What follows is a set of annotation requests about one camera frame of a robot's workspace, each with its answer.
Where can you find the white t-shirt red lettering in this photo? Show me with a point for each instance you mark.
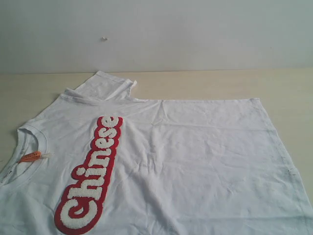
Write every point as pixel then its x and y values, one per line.
pixel 125 166

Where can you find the orange neck tag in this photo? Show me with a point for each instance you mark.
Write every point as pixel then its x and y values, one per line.
pixel 31 157

